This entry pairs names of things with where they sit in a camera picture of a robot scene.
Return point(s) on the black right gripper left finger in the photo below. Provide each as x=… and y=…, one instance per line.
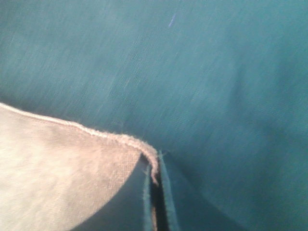
x=129, y=209

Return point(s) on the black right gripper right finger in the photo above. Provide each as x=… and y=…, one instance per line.
x=185, y=208

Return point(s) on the brown microfibre towel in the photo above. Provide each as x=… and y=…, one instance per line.
x=55, y=174

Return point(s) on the black table cloth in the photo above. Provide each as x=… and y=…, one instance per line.
x=222, y=85

